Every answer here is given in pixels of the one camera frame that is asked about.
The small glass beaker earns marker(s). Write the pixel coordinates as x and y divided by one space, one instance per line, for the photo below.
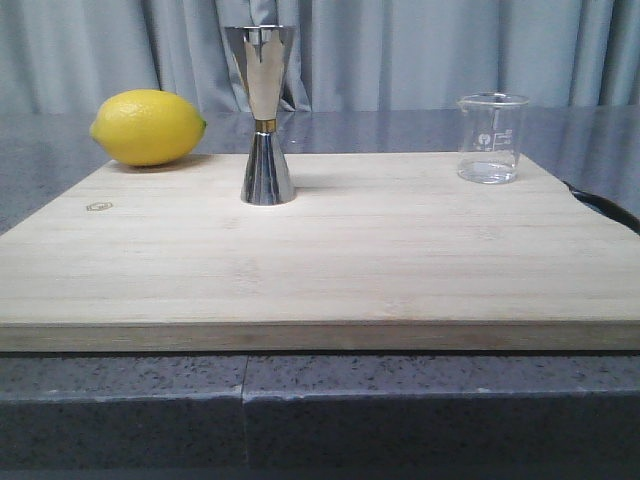
491 137

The steel double jigger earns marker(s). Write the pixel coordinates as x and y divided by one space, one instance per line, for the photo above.
261 55

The light wooden cutting board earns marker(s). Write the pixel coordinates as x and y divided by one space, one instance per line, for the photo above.
377 251

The yellow lemon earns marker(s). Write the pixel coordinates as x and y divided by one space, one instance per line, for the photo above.
146 127

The grey curtain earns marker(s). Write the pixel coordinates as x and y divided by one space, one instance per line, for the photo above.
69 56

